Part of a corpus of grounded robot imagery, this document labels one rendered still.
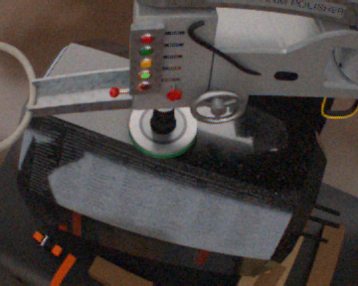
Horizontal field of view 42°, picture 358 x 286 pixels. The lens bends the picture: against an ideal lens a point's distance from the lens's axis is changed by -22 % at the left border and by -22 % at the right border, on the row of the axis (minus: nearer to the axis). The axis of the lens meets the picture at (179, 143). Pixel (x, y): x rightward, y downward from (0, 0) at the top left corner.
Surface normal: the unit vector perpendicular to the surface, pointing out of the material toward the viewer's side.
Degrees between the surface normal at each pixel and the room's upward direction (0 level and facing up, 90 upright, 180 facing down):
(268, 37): 4
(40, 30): 0
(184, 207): 45
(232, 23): 4
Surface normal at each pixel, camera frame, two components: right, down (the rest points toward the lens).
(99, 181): -0.20, 0.22
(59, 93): 0.08, -0.50
